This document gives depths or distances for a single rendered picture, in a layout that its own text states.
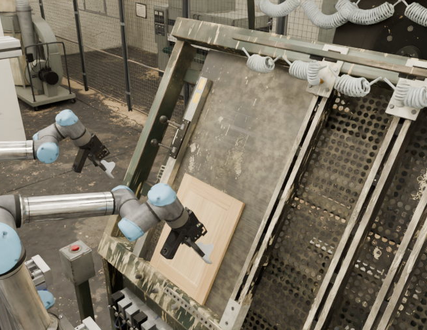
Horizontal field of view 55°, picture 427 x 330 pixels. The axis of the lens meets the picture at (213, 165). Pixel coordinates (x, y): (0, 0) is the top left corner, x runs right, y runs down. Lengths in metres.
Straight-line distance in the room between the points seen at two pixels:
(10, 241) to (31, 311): 0.26
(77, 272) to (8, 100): 3.61
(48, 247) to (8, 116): 2.22
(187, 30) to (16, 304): 1.46
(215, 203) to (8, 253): 1.00
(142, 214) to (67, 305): 2.11
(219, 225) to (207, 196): 0.15
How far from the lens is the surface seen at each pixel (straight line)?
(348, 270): 1.55
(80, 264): 2.21
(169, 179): 2.06
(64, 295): 3.37
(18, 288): 1.24
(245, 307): 1.76
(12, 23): 7.45
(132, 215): 1.26
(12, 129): 5.66
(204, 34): 2.07
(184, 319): 1.95
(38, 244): 3.92
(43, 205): 1.28
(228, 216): 1.83
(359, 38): 2.23
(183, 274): 1.98
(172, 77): 2.21
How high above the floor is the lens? 2.28
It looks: 28 degrees down
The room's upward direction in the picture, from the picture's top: 1 degrees clockwise
